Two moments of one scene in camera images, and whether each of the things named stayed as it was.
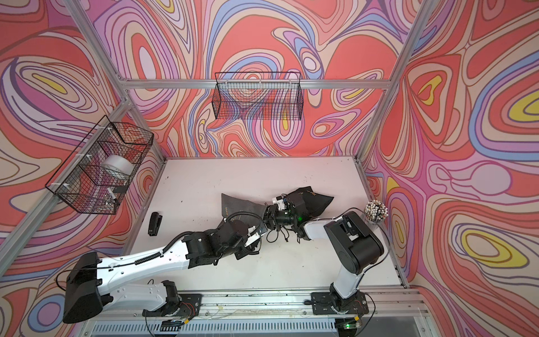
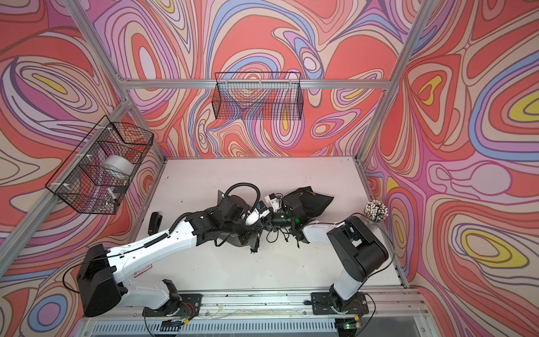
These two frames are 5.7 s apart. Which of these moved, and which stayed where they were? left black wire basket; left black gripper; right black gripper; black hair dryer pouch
Moved: left black gripper
Stayed: black hair dryer pouch; right black gripper; left black wire basket
